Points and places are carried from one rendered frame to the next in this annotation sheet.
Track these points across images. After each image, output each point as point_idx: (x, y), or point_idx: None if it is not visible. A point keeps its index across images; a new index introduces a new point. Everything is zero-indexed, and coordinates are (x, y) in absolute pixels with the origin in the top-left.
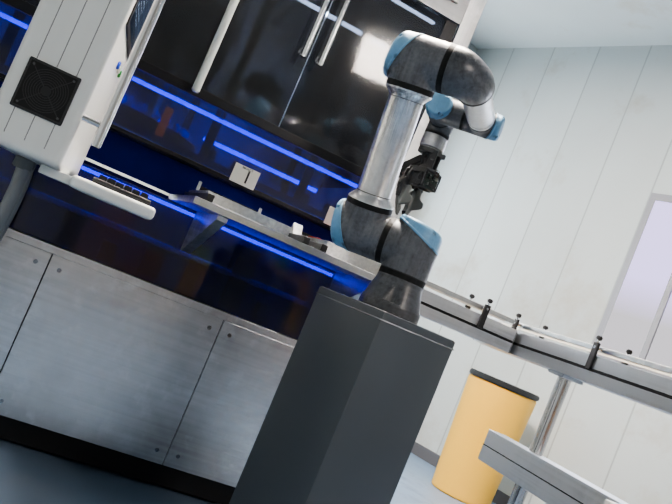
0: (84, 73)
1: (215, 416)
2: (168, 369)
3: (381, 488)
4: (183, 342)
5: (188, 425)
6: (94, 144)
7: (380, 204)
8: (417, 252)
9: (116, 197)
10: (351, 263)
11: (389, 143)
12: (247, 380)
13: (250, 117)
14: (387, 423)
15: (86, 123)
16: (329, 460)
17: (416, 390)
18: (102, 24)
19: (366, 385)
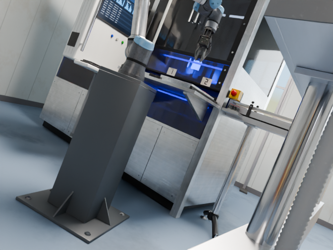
0: (80, 31)
1: (157, 164)
2: (143, 144)
3: (105, 147)
4: (149, 134)
5: (148, 166)
6: (80, 49)
7: (132, 36)
8: (132, 47)
9: (81, 62)
10: (169, 82)
11: (134, 12)
12: (169, 150)
13: (174, 50)
14: (105, 115)
15: (93, 50)
16: (78, 127)
17: (120, 102)
18: (85, 16)
19: (93, 96)
